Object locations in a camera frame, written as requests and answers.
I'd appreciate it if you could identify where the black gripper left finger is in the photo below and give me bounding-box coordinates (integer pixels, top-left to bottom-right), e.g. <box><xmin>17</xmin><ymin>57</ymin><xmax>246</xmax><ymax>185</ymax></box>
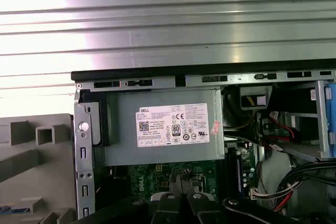
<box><xmin>76</xmin><ymin>173</ymin><xmax>184</xmax><ymax>224</ymax></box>

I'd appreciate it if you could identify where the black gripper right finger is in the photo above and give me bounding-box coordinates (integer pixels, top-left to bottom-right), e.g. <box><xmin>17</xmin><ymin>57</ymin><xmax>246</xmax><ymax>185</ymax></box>
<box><xmin>183</xmin><ymin>174</ymin><xmax>336</xmax><ymax>224</ymax></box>

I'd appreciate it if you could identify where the black RAM slot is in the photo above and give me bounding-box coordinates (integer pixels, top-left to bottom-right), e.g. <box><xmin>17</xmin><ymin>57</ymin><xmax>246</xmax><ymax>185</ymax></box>
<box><xmin>225</xmin><ymin>142</ymin><xmax>238</xmax><ymax>198</ymax></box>

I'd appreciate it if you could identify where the green motherboard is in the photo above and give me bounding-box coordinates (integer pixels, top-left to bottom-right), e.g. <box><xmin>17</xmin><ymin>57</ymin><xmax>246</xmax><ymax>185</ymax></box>
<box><xmin>109</xmin><ymin>140</ymin><xmax>259</xmax><ymax>209</ymax></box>

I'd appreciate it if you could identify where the black PC case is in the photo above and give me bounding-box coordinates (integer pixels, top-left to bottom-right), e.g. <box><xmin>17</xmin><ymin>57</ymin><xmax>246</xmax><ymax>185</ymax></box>
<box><xmin>70</xmin><ymin>62</ymin><xmax>336</xmax><ymax>224</ymax></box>

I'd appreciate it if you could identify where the grey power supply unit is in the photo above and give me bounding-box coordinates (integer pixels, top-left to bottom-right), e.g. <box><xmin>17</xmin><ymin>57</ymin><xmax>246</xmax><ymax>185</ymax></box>
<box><xmin>98</xmin><ymin>89</ymin><xmax>226</xmax><ymax>167</ymax></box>

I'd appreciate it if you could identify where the grey parts rack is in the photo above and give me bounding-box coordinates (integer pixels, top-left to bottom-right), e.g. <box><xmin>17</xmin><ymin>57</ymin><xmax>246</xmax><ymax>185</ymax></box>
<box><xmin>0</xmin><ymin>113</ymin><xmax>79</xmax><ymax>224</ymax></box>

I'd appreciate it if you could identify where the metal drive cage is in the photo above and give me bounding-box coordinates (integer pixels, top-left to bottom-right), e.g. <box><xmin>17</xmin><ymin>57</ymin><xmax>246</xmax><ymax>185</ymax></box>
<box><xmin>278</xmin><ymin>79</ymin><xmax>336</xmax><ymax>164</ymax></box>

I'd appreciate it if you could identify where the blue drive bay carrier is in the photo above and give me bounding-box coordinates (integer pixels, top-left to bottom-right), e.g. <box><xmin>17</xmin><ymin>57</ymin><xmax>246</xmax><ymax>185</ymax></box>
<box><xmin>323</xmin><ymin>83</ymin><xmax>336</xmax><ymax>159</ymax></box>

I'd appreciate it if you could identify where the yellow power wire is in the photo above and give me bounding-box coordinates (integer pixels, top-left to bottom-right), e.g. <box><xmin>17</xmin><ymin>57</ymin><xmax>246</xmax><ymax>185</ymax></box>
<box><xmin>245</xmin><ymin>97</ymin><xmax>257</xmax><ymax>132</ymax></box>

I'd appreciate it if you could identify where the black wire bundle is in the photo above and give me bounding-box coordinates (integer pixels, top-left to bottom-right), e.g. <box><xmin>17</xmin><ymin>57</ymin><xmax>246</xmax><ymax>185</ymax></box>
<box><xmin>248</xmin><ymin>161</ymin><xmax>336</xmax><ymax>210</ymax></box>

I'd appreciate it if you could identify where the red data cable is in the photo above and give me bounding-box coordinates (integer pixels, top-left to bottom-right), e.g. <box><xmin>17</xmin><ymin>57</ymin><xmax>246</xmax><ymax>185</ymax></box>
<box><xmin>266</xmin><ymin>119</ymin><xmax>299</xmax><ymax>142</ymax></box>

